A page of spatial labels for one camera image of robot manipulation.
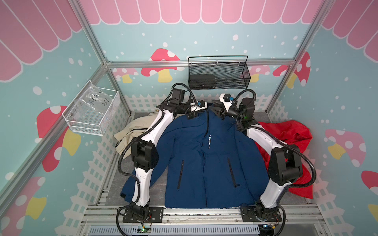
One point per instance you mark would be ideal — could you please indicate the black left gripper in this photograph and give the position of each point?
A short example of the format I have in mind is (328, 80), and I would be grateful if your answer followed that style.
(193, 115)

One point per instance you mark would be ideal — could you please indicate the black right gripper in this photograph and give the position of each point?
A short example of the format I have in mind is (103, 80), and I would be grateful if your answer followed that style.
(222, 112)

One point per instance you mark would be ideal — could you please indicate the navy blue jacket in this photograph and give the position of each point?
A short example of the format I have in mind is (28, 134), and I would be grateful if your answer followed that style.
(209, 164)

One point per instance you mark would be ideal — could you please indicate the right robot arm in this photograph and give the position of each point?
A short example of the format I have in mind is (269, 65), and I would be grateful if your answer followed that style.
(284, 167)

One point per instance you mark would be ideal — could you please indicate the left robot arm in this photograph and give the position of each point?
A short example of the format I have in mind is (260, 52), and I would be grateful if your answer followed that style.
(180, 100)

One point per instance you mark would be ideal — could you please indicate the cream beige jacket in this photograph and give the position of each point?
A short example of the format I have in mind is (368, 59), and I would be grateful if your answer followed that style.
(134, 129)

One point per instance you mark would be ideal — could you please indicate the black box in basket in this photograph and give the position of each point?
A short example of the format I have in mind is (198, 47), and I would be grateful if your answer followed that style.
(202, 81)

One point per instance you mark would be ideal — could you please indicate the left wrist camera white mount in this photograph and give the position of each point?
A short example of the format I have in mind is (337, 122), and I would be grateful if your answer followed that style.
(199, 105)

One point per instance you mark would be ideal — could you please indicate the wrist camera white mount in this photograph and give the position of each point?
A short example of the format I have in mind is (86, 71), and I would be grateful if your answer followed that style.
(226, 101)
(199, 105)

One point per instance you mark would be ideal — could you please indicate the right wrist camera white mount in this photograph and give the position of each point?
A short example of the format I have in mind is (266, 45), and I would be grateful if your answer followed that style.
(226, 101)

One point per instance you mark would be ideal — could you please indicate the black wire mesh basket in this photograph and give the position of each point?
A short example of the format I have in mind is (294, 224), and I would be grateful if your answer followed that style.
(231, 72)

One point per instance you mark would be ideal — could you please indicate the clear wire basket with bags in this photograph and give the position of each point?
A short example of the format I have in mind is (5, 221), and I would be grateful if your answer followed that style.
(92, 110)

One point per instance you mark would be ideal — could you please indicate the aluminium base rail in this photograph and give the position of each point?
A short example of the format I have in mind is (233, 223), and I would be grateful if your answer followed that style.
(300, 220)

